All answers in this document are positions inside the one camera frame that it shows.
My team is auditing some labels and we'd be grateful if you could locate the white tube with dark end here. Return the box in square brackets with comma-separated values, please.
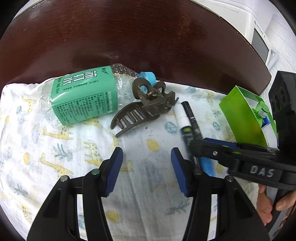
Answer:
[175, 104, 194, 147]

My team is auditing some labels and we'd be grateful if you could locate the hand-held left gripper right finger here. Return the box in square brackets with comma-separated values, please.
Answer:
[170, 147, 270, 241]

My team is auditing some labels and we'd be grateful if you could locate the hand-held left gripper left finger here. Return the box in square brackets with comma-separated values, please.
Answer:
[26, 147, 124, 241]

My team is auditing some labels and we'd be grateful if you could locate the green label water bottle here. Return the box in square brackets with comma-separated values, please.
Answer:
[40, 62, 158, 127]

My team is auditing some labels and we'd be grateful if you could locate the black pen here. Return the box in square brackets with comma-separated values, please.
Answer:
[181, 101, 204, 173]

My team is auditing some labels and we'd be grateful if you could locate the white countertop water dispenser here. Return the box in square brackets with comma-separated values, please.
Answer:
[192, 0, 278, 68]

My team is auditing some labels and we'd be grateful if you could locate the person's right hand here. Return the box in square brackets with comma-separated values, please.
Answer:
[257, 184, 296, 226]

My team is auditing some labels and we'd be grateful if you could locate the brown hair claw clip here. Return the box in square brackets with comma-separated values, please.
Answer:
[110, 77, 180, 138]

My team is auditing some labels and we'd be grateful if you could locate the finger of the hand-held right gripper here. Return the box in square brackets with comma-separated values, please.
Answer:
[189, 138, 234, 177]
[203, 137, 281, 155]

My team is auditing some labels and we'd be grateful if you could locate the green box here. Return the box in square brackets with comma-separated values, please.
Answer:
[219, 85, 278, 148]

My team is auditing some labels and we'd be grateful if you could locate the giraffe printed white cloth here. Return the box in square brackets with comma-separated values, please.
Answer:
[0, 77, 269, 241]

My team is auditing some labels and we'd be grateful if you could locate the small green bottle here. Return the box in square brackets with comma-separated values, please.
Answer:
[253, 102, 270, 119]

